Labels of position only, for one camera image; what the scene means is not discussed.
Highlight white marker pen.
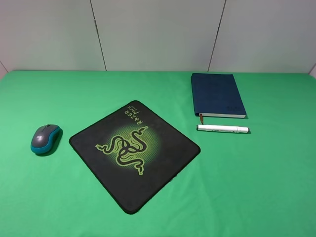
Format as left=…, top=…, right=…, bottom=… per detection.
left=197, top=124, right=250, bottom=133

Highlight grey and teal computer mouse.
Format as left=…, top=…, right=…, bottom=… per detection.
left=31, top=124, right=61, bottom=155

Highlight black green snake mouse pad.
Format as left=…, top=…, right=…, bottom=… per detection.
left=69, top=100, right=200, bottom=214

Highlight dark blue notebook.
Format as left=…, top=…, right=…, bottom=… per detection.
left=191, top=73, right=247, bottom=123

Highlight green tablecloth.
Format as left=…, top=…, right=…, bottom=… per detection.
left=0, top=71, right=316, bottom=237

